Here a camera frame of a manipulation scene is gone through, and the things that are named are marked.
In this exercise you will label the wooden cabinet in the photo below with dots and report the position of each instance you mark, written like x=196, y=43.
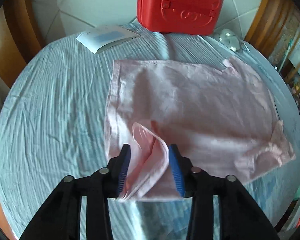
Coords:
x=13, y=32

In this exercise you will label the pink shirt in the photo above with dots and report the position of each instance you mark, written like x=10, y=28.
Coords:
x=190, y=110

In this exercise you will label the white booklet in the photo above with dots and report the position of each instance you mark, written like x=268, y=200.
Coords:
x=105, y=38

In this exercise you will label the wooden door frame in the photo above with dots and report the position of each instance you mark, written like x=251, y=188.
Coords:
x=270, y=12

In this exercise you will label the red plastic case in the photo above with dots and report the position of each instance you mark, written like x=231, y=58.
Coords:
x=178, y=6

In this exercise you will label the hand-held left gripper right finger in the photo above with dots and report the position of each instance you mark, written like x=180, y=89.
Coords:
x=175, y=170

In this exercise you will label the clear plastic wrapper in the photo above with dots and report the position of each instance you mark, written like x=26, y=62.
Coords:
x=228, y=39

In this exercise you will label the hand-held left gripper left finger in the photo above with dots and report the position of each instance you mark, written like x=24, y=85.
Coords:
x=123, y=170

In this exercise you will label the light blue striped sheet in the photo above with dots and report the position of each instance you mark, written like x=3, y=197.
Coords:
x=55, y=110

